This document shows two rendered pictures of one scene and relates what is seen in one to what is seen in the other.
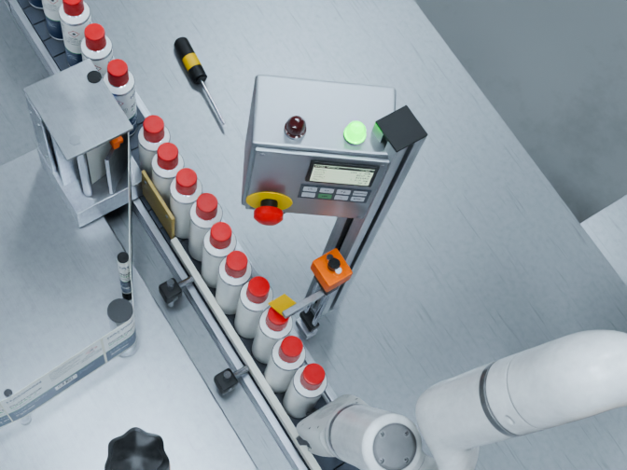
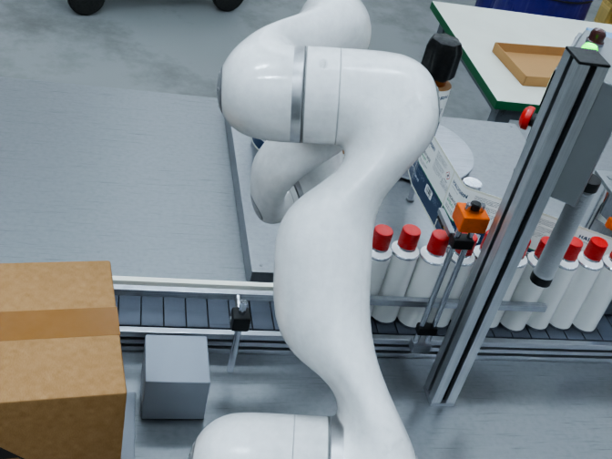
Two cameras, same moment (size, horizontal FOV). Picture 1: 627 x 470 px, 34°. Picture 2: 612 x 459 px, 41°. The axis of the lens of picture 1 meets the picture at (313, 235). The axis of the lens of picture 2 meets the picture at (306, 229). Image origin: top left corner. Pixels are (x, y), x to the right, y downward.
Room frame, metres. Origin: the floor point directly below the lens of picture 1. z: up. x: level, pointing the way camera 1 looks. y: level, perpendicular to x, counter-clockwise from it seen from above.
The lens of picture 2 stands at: (0.92, -1.07, 1.89)
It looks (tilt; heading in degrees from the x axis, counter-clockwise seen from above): 37 degrees down; 124
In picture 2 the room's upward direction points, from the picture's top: 14 degrees clockwise
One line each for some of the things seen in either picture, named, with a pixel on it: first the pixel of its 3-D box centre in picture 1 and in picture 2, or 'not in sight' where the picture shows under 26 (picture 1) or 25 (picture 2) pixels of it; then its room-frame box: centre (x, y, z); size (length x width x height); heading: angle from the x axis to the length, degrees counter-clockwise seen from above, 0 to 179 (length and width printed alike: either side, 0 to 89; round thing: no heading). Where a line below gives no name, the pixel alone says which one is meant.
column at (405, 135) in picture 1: (354, 232); (501, 252); (0.59, -0.05, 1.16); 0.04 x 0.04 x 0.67; 51
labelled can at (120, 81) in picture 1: (119, 98); not in sight; (0.76, 0.38, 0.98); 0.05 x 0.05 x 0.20
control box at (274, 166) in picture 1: (314, 152); (577, 116); (0.59, 0.03, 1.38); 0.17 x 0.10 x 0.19; 106
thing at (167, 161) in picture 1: (167, 178); (577, 282); (0.65, 0.26, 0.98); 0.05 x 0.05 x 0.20
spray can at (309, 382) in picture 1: (305, 389); (370, 274); (0.40, -0.07, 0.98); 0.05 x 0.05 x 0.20
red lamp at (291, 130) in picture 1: (296, 125); (596, 35); (0.56, 0.06, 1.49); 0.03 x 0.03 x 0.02
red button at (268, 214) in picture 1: (268, 212); (530, 118); (0.51, 0.06, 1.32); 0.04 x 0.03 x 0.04; 106
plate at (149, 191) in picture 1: (157, 205); not in sight; (0.62, 0.26, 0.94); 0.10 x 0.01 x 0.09; 51
